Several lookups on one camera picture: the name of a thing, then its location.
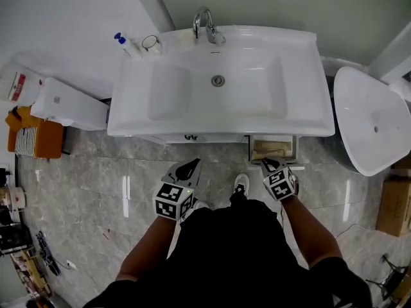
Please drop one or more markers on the white vanity cabinet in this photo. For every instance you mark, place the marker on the white vanity cabinet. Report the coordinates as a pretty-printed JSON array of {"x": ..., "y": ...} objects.
[{"x": 212, "y": 138}]

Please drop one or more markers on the white toilet tank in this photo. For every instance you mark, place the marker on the white toilet tank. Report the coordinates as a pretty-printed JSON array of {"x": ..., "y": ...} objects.
[{"x": 69, "y": 104}]

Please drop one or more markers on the white power plug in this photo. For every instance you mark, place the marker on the white power plug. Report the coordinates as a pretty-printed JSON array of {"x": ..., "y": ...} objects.
[{"x": 71, "y": 264}]

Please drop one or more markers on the chrome faucet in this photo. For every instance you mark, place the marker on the chrome faucet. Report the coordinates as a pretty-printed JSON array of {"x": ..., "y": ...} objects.
[{"x": 208, "y": 27}]

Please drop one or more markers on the tan toiletry item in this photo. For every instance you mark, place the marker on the tan toiletry item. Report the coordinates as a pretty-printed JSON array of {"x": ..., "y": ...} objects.
[{"x": 273, "y": 148}]

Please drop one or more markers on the person's black clothing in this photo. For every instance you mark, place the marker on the person's black clothing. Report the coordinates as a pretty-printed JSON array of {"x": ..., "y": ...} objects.
[{"x": 231, "y": 261}]

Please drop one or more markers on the person's right forearm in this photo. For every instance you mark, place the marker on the person's right forearm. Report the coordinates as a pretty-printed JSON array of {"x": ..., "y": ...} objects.
[{"x": 309, "y": 233}]

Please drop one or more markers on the white bottle with blue cap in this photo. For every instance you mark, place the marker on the white bottle with blue cap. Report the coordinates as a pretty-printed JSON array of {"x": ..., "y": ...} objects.
[{"x": 126, "y": 45}]

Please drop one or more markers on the open white drawer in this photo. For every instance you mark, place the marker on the open white drawer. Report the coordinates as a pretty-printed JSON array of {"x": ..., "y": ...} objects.
[{"x": 273, "y": 159}]

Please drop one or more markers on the metal sink drain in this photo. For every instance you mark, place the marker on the metal sink drain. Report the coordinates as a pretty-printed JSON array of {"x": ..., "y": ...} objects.
[{"x": 218, "y": 80}]

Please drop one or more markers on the person's white shoe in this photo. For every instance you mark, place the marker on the person's white shoe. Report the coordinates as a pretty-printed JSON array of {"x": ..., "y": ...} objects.
[
  {"x": 199, "y": 205},
  {"x": 241, "y": 183}
]

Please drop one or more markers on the white package with red label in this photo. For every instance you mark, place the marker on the white package with red label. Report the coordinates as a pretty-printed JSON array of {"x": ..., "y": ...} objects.
[{"x": 17, "y": 87}]

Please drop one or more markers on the large cardboard box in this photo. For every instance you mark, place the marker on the large cardboard box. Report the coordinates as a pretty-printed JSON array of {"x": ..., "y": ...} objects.
[{"x": 395, "y": 204}]

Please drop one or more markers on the black box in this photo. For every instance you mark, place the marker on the black box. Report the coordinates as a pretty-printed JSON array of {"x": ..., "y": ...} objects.
[{"x": 14, "y": 239}]

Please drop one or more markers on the person's white left shoe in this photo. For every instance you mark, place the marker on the person's white left shoe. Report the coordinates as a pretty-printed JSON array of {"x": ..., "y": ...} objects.
[{"x": 199, "y": 205}]

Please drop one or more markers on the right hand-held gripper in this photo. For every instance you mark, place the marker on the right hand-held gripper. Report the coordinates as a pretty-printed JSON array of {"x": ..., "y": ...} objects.
[{"x": 280, "y": 184}]

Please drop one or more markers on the striped cloth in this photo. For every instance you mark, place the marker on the striped cloth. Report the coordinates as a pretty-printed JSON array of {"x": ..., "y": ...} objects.
[{"x": 26, "y": 141}]

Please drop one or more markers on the clear glass cup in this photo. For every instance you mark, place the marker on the clear glass cup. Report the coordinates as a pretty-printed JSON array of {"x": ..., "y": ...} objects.
[{"x": 153, "y": 44}]

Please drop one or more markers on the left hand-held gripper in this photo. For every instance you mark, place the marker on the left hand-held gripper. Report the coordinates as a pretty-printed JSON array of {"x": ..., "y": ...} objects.
[{"x": 170, "y": 199}]

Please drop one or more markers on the person's white right shoe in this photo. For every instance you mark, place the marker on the person's white right shoe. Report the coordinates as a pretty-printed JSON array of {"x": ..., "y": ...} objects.
[{"x": 241, "y": 183}]

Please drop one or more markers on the white sink counter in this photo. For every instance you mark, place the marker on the white sink counter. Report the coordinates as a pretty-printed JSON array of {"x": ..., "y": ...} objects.
[{"x": 298, "y": 85}]

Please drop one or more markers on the black tripod stand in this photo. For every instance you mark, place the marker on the black tripod stand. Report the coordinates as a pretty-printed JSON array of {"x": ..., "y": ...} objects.
[{"x": 390, "y": 278}]

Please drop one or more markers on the wooden rack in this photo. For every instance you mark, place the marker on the wooden rack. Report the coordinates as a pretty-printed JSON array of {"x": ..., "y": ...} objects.
[{"x": 32, "y": 274}]

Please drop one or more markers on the person's left forearm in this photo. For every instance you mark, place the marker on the person's left forearm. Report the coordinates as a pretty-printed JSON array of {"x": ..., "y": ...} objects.
[{"x": 146, "y": 245}]

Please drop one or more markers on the white freestanding basin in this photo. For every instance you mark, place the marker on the white freestanding basin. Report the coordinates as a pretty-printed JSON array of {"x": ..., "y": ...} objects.
[{"x": 369, "y": 117}]

